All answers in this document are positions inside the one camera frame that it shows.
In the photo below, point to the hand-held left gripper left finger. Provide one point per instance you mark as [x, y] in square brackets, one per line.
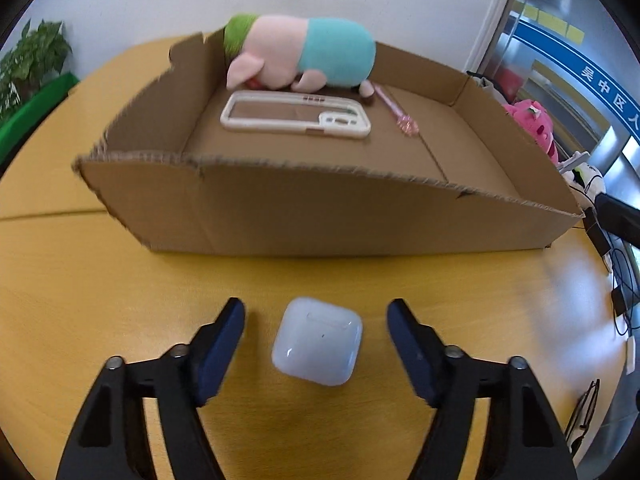
[220, 355]

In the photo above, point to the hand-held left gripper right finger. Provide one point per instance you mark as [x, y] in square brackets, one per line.
[412, 355]

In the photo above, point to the white earbuds case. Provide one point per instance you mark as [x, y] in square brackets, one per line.
[317, 342]

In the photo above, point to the brown cardboard box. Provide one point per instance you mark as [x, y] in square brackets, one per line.
[300, 210]

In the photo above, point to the black sunglasses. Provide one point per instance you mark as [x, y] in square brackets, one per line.
[575, 437]

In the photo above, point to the white phone case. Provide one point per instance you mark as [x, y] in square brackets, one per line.
[345, 122]

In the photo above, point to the pink pen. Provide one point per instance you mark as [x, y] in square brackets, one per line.
[395, 107]

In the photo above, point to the pink pig plush toy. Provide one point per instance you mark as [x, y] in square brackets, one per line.
[335, 50]

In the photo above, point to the white charger plug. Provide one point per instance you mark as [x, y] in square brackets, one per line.
[631, 355]

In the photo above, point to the white and black toy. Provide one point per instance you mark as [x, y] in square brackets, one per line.
[585, 180]

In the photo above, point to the black device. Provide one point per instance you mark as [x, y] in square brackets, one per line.
[617, 215]

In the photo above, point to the bright pink plush toy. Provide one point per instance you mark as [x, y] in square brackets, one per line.
[530, 115]

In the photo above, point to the blue window banner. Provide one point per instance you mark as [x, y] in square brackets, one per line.
[575, 60]

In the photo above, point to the green potted plant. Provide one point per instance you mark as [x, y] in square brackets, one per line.
[35, 55]

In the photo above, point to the yellow sticky note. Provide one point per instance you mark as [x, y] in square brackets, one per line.
[552, 22]
[530, 14]
[576, 34]

